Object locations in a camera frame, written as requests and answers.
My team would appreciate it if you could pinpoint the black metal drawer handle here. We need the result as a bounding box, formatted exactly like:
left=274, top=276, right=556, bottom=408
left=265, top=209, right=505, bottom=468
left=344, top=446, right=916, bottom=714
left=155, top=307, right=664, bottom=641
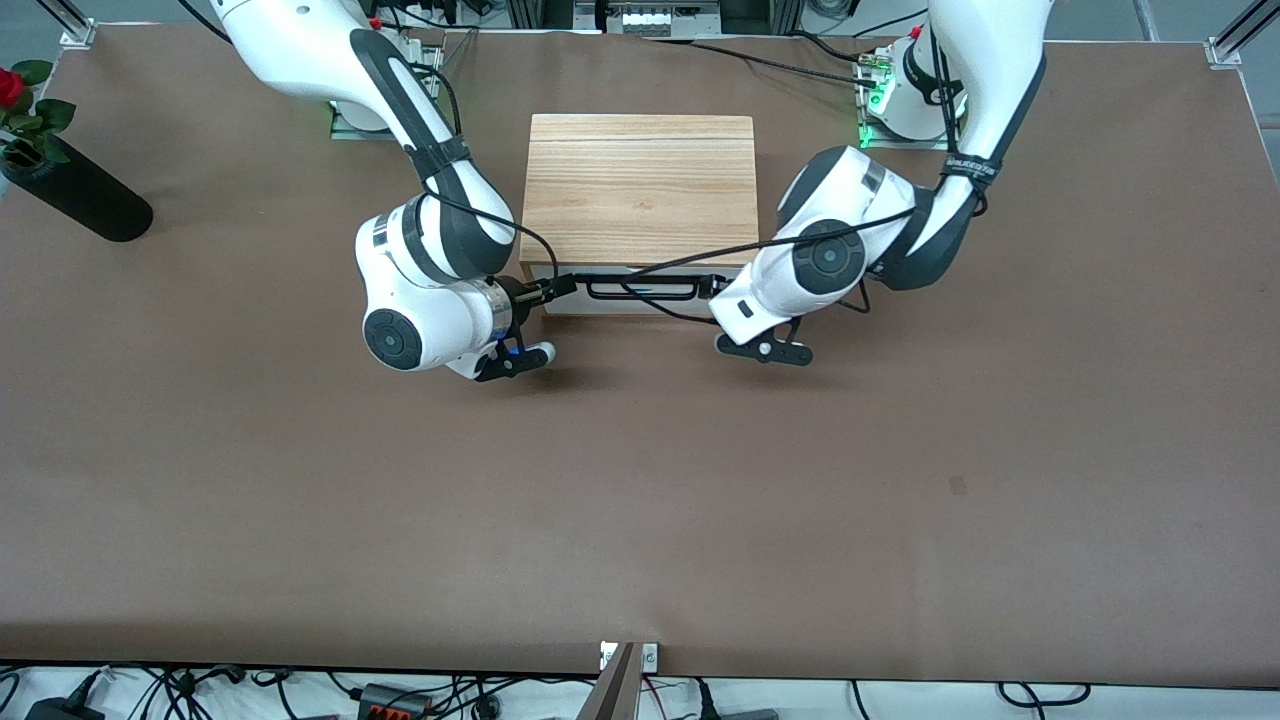
left=576, top=272, right=717, bottom=302

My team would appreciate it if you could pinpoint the light wooden drawer cabinet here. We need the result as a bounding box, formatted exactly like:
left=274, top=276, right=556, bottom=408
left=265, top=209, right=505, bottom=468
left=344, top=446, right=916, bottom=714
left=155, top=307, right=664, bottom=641
left=519, top=114, right=762, bottom=319

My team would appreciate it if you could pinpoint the white power strip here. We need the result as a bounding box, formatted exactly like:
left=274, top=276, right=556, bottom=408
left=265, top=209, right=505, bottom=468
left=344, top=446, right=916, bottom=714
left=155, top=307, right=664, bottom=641
left=598, top=0, right=723, bottom=39

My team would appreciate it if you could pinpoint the black connector with orange levers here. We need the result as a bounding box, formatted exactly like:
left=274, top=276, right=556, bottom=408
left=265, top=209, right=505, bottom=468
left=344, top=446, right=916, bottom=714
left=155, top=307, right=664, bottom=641
left=358, top=683, right=433, bottom=720

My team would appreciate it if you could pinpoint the black cylindrical vase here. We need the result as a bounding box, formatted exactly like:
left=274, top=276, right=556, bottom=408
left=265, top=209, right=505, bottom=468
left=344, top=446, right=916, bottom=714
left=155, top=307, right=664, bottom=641
left=0, top=138, right=155, bottom=244

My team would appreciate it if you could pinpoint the red artificial rose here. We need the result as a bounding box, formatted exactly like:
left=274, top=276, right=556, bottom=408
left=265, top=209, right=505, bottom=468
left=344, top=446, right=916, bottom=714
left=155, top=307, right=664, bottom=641
left=0, top=60, right=78, bottom=167

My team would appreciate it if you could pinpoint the white drawer without handle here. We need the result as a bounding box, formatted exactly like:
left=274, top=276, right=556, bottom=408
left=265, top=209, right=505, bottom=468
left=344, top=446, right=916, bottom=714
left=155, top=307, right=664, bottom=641
left=538, top=288, right=743, bottom=318

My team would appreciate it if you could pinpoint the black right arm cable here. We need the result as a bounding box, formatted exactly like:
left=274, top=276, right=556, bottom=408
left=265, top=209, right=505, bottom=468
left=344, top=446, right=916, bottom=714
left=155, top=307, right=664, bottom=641
left=405, top=60, right=561, bottom=296

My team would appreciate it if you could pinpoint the long black table cable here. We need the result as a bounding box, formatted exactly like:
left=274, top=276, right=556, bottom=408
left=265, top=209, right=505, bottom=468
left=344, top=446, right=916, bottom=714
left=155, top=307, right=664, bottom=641
left=650, top=36, right=881, bottom=89

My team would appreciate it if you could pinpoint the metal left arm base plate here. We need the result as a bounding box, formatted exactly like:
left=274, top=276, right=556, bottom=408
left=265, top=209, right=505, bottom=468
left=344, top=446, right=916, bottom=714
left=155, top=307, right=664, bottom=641
left=855, top=48, right=964, bottom=152

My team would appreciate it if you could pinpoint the wooden camera mount strip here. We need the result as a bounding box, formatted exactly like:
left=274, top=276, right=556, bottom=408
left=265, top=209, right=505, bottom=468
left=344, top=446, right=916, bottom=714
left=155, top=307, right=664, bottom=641
left=577, top=642, right=637, bottom=720

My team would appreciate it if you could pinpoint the aluminium corner profile bracket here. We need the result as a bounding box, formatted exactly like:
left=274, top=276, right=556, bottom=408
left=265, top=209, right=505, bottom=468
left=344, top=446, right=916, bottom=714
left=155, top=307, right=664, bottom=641
left=1204, top=0, right=1280, bottom=70
left=35, top=0, right=99, bottom=50

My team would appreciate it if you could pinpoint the black looped floor cable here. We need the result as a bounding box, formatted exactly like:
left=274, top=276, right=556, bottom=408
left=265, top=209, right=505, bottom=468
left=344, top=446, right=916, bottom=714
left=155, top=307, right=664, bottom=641
left=997, top=682, right=1092, bottom=708

